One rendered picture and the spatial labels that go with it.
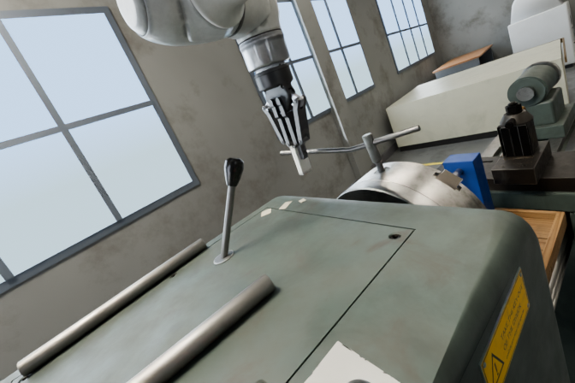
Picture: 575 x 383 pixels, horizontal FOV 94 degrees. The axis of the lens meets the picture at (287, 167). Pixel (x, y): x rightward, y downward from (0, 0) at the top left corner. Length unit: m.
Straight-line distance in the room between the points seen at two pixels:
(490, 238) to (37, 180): 2.11
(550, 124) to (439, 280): 1.40
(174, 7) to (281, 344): 0.39
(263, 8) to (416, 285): 0.47
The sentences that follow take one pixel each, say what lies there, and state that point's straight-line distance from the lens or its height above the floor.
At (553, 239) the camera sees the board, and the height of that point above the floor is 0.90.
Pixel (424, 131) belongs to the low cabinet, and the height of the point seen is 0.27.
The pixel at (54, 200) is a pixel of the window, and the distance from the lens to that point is 2.13.
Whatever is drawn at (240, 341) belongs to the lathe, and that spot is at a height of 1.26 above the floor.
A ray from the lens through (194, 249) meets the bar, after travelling 0.55.
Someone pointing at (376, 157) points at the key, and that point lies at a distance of 0.59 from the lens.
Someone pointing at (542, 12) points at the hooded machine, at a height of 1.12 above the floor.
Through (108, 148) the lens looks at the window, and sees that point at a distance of 2.18.
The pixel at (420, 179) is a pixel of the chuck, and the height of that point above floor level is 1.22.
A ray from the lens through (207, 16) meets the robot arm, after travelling 0.41.
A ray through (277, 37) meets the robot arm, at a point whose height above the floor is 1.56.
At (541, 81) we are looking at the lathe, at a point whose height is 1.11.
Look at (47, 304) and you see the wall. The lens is 2.22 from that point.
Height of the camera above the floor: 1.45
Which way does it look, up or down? 12 degrees down
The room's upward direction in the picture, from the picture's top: 24 degrees counter-clockwise
